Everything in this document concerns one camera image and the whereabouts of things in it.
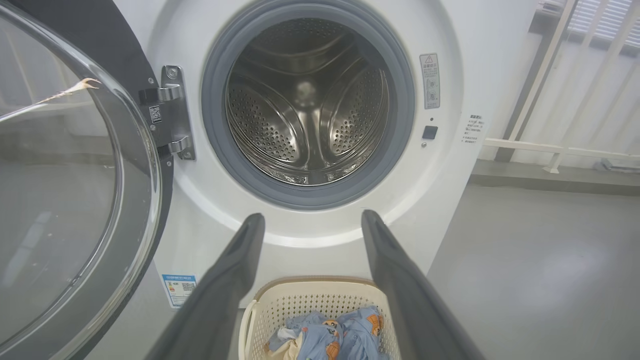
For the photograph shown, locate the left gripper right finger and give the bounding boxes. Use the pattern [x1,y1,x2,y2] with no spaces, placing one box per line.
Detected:
[361,210,486,360]

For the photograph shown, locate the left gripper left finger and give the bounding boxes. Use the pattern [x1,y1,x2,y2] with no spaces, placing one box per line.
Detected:
[145,213,266,360]

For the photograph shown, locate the blue bear-print garment cream lining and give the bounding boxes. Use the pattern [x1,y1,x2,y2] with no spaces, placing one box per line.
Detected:
[265,311,346,360]

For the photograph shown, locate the black round glass washer door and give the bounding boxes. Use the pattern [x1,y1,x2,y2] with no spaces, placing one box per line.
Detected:
[0,0,174,360]

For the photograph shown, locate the white front-load washing machine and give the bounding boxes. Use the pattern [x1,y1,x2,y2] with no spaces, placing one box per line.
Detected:
[85,0,541,360]

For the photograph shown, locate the blue energy label sticker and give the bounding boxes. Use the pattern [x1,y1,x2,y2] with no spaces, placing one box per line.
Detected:
[161,274,198,309]

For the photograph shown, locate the cream perforated laundry basket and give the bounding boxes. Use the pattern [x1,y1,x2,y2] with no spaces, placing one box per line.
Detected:
[238,276,402,360]

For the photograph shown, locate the small printed text sticker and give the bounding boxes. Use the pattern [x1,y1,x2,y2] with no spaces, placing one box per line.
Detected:
[461,114,484,145]

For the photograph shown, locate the white metal railing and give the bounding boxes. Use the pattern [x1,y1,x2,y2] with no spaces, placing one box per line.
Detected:
[482,0,640,174]

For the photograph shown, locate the grey gasket and steel drum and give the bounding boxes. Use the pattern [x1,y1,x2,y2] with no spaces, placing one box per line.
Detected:
[201,0,416,211]

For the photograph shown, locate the grey warning sticker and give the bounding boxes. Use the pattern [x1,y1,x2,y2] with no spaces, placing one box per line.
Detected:
[419,53,441,110]

